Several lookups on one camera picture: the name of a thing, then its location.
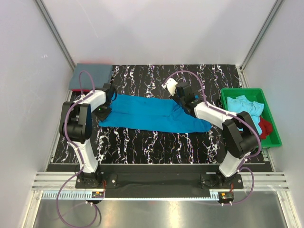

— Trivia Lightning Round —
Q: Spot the bright blue t shirt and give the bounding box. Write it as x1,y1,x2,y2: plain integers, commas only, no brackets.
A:
98,95,211,133

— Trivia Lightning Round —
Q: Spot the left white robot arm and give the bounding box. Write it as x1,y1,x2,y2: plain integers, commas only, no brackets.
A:
59,83,117,188

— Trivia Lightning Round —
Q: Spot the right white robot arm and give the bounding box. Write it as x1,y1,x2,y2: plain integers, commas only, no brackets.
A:
162,79,261,188

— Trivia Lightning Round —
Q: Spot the folded grey t shirt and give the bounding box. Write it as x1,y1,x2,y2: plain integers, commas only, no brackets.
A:
68,63,114,92

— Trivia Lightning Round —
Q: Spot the light cyan t shirt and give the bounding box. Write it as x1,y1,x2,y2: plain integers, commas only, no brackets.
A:
227,95,264,135

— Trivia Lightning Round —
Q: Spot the green plastic bin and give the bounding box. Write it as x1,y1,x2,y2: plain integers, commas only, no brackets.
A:
221,88,282,148

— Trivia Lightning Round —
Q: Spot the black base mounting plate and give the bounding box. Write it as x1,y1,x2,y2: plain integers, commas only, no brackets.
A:
76,164,244,196

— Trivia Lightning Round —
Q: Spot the dark red t shirt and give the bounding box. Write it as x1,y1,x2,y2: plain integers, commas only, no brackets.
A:
258,116,273,140

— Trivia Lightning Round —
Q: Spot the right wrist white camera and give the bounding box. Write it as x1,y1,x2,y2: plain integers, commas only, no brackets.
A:
162,78,177,95

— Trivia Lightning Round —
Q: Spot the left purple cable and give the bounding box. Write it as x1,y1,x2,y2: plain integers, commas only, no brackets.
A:
56,70,100,228

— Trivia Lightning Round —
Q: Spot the purple cable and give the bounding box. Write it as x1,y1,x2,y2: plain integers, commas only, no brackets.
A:
166,70,263,205
56,70,100,228

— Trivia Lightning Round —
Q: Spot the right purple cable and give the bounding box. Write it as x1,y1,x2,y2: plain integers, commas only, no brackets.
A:
166,70,263,205

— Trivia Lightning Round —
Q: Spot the slotted grey cable duct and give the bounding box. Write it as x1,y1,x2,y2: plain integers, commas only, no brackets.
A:
41,190,234,201

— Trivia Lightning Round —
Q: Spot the left aluminium frame post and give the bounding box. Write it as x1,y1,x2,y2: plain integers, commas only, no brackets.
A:
33,0,76,71

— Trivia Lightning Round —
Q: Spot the aluminium frame post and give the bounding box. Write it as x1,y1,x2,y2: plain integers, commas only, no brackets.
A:
33,0,76,71
240,0,285,72

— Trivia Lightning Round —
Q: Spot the right aluminium frame post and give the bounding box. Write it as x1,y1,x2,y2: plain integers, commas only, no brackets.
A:
240,0,285,72

